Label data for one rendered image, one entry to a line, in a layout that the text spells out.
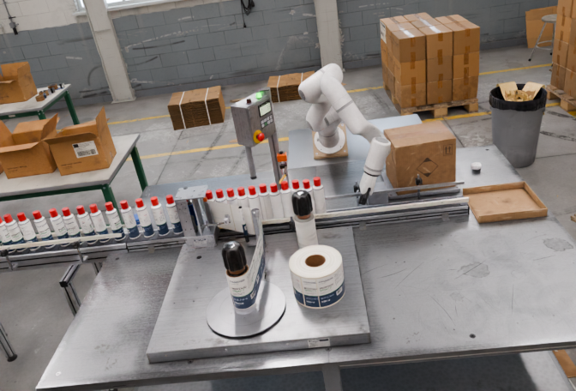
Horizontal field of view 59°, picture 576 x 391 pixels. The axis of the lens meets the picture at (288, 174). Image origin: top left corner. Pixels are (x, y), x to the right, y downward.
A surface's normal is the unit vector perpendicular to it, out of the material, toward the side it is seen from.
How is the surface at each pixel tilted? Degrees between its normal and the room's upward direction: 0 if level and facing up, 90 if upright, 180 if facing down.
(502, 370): 1
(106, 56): 90
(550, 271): 0
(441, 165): 90
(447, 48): 91
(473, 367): 0
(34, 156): 90
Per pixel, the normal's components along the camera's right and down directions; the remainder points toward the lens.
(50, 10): 0.00, 0.46
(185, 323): -0.14, -0.88
